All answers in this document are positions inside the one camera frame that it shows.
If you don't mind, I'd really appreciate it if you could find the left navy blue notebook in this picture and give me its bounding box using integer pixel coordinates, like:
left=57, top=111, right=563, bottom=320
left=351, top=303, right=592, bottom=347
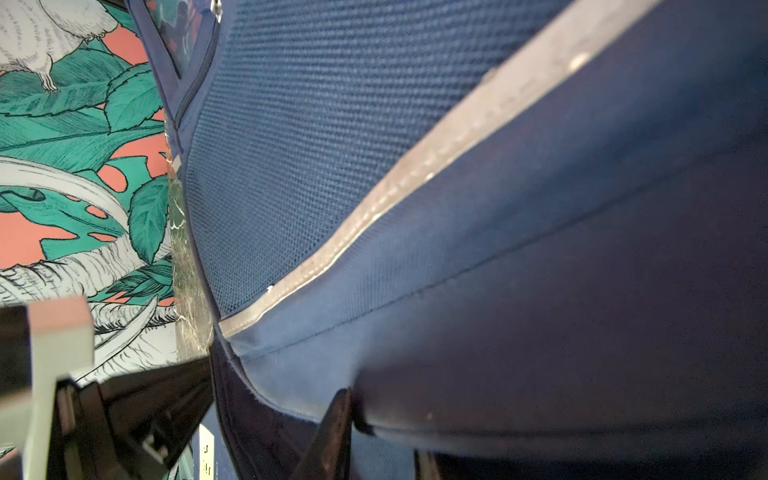
left=191, top=403, right=239, bottom=480

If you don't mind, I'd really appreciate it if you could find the navy blue student backpack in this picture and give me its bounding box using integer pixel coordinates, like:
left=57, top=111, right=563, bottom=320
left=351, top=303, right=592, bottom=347
left=127, top=1, right=767, bottom=479

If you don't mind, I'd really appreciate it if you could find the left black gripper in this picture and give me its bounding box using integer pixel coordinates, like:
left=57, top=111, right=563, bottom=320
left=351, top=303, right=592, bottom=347
left=47, top=357, right=214, bottom=479

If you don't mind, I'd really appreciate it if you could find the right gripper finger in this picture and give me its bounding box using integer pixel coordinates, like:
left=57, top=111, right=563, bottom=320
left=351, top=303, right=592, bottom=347
left=291, top=389, right=353, bottom=480

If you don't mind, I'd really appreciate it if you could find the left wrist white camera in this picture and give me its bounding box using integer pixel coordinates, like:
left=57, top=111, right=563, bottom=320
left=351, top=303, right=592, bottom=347
left=1, top=297, right=94, bottom=458

